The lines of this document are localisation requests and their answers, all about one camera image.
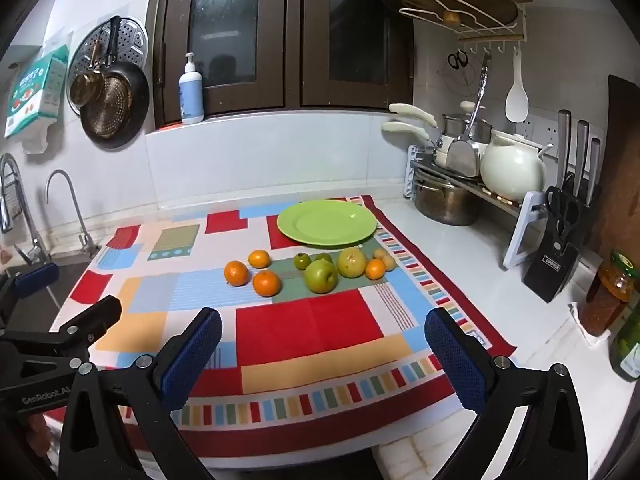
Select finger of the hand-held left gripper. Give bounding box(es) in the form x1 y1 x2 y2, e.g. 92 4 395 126
0 295 124 362
0 262 61 331

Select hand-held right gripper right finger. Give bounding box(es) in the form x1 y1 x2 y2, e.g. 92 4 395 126
424 307 589 480

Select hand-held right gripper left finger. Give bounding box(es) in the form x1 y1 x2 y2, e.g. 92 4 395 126
60 306 224 480

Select green plate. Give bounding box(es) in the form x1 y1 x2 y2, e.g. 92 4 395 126
276 200 377 248

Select dark sink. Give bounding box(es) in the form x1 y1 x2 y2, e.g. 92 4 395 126
7 260 96 331

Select chrome spring faucet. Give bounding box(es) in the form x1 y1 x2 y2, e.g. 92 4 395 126
0 152 51 266

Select chrome gooseneck faucet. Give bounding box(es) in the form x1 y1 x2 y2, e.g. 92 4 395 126
45 169 101 261

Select colourful patchwork cloth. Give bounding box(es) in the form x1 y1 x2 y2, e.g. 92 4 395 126
50 195 518 471

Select black knife block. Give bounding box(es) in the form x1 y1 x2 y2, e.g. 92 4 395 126
521 185 603 303

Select yellow-green apple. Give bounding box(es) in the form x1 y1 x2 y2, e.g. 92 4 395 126
336 247 368 279

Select green apple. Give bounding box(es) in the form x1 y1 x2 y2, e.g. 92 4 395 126
304 259 339 294

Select large steel pot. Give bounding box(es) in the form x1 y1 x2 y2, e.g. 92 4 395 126
414 170 483 227

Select metal dish rack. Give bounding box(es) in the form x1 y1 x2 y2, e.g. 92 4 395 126
404 144 551 271

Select chili sauce jar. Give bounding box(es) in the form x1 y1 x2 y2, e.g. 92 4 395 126
585 250 640 336

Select green glass bottle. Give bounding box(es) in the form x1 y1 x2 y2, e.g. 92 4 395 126
609 305 640 381

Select black frying pan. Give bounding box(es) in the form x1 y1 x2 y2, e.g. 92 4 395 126
80 16 151 150

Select black kitchen scissors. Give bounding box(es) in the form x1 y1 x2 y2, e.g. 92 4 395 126
544 186 581 236

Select paper towel pack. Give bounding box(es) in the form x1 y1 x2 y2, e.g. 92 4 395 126
4 44 70 140

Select small brass pan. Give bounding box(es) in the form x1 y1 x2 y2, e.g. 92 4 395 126
69 40 106 108

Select white ceramic pot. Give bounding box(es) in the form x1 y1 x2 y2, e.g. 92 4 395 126
480 132 553 202

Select metal spatula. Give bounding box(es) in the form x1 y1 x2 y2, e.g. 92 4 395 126
445 55 493 178

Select blue soap pump bottle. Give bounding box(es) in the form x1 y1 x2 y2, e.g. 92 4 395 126
178 52 205 125

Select brown cutting board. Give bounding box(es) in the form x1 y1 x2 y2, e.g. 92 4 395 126
585 75 640 271

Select perforated metal steamer tray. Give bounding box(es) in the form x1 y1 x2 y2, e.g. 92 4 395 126
66 16 150 116

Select white rice spoon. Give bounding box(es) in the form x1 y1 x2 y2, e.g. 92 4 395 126
504 49 530 123

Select brown framed window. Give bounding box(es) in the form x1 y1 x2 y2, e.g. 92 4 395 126
152 0 302 131
300 0 416 111

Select steel handled knife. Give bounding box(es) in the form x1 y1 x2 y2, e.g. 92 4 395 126
585 137 602 203
572 120 590 196
556 109 572 186

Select steel saucepan with cream handle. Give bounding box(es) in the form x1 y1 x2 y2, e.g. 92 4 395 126
389 101 493 143

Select white wall socket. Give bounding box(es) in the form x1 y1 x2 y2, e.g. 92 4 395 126
515 114 561 161

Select wire trivet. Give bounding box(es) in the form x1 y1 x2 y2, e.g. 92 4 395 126
437 62 488 98

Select wooden wall shelf with hooks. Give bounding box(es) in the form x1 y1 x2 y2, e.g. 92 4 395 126
457 2 531 56

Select white wire rack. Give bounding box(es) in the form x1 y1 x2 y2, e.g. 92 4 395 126
398 0 518 36

